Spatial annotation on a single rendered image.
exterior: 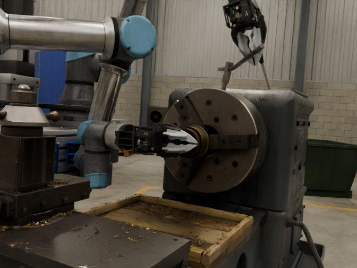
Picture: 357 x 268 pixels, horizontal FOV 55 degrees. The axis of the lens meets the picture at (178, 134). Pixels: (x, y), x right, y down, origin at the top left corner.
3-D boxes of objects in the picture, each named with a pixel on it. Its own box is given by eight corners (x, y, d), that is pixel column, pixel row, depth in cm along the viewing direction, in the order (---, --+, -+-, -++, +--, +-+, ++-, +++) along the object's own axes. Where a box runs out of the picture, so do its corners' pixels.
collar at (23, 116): (26, 123, 60) (27, 106, 60) (59, 126, 57) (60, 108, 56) (-17, 123, 53) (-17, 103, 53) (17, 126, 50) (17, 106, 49)
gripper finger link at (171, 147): (187, 157, 82) (154, 153, 86) (198, 156, 87) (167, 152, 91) (188, 144, 81) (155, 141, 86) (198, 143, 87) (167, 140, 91)
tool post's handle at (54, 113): (54, 122, 62) (54, 110, 62) (62, 122, 61) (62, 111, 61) (34, 121, 58) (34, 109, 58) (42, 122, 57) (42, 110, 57)
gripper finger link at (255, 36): (249, 63, 83) (242, 25, 83) (256, 66, 88) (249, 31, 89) (262, 59, 82) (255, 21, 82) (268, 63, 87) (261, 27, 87)
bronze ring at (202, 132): (184, 124, 99) (169, 123, 91) (214, 126, 95) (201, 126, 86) (182, 156, 99) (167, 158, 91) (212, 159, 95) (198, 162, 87)
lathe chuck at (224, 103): (164, 171, 119) (184, 81, 114) (251, 202, 105) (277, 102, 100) (150, 174, 111) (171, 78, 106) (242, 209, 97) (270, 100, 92)
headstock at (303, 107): (213, 171, 181) (219, 97, 179) (309, 185, 159) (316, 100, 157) (154, 190, 128) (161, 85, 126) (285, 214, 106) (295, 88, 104)
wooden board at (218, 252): (137, 206, 105) (137, 193, 104) (252, 231, 88) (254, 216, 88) (62, 233, 78) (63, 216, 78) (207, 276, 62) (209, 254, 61)
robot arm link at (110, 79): (103, 25, 115) (64, 166, 113) (112, 18, 106) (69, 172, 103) (135, 39, 121) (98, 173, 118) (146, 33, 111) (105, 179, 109)
